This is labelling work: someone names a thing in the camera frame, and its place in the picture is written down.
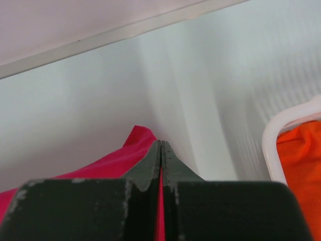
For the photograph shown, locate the aluminium frame rail front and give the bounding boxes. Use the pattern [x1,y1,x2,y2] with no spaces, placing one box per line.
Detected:
[1,0,237,78]

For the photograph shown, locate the white perforated plastic basket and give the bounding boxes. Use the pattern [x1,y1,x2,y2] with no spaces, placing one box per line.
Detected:
[262,95,320,184]

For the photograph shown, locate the orange t shirt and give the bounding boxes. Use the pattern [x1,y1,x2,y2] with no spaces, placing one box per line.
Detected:
[276,120,320,240]

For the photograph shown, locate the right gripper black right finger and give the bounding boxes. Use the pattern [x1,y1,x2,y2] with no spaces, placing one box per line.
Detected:
[161,141,312,240]

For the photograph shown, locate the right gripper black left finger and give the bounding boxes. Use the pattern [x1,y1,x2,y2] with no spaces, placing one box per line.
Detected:
[1,141,161,240]

